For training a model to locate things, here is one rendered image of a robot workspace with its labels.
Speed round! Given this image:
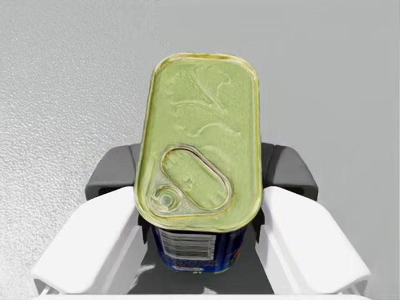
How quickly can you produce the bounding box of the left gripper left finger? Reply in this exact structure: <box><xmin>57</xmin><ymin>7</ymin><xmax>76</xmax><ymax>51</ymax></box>
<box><xmin>31</xmin><ymin>143</ymin><xmax>148</xmax><ymax>295</ymax></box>

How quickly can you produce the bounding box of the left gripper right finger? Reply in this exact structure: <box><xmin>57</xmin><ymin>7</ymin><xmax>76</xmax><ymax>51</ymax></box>
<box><xmin>253</xmin><ymin>142</ymin><xmax>372</xmax><ymax>295</ymax></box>

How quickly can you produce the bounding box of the green and blue rectangular can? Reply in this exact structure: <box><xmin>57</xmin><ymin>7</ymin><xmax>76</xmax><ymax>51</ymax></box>
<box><xmin>132</xmin><ymin>52</ymin><xmax>264</xmax><ymax>274</ymax></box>

